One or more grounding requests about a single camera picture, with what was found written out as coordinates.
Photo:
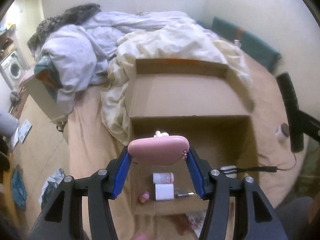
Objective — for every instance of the pink perfume bottle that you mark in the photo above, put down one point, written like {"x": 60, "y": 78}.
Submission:
{"x": 143, "y": 198}

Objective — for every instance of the dark patterned blanket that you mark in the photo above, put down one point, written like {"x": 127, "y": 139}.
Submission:
{"x": 75, "y": 15}

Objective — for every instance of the white washing machine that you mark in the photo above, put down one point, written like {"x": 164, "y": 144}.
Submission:
{"x": 12, "y": 70}

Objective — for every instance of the white bedside cabinet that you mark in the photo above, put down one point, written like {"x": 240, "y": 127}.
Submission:
{"x": 40, "y": 95}

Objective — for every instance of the teal orange pillow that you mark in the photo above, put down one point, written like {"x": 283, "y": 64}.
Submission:
{"x": 46, "y": 72}

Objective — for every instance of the beige bed sheet mattress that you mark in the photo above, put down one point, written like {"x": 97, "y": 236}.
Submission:
{"x": 91, "y": 147}

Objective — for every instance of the white wall charger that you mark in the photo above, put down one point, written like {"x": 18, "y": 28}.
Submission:
{"x": 164, "y": 192}

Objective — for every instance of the white pink pill bottle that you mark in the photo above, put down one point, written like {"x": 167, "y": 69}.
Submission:
{"x": 163, "y": 178}

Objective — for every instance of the green headboard cushion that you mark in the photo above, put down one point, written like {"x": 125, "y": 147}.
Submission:
{"x": 252, "y": 45}

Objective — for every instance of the person left hand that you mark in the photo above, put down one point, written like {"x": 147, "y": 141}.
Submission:
{"x": 140, "y": 236}

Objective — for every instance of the pink oval case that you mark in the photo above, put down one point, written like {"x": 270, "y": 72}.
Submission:
{"x": 161, "y": 151}

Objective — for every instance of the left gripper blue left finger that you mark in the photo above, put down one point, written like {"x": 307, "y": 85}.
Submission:
{"x": 61, "y": 217}

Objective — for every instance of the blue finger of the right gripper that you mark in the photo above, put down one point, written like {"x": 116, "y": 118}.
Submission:
{"x": 308, "y": 125}

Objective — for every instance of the white earbuds case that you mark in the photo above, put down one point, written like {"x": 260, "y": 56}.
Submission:
{"x": 229, "y": 171}

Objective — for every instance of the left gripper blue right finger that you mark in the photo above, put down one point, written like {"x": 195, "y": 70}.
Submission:
{"x": 255, "y": 218}

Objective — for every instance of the open cardboard box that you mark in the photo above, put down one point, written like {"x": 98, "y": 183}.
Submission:
{"x": 204, "y": 102}

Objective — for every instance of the brown lid white jar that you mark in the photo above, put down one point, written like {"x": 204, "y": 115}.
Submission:
{"x": 282, "y": 133}

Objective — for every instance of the clear bubble plastic bag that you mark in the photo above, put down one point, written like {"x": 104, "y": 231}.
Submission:
{"x": 191, "y": 222}

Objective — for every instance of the white cream duvet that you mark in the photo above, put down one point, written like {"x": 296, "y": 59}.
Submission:
{"x": 104, "y": 49}

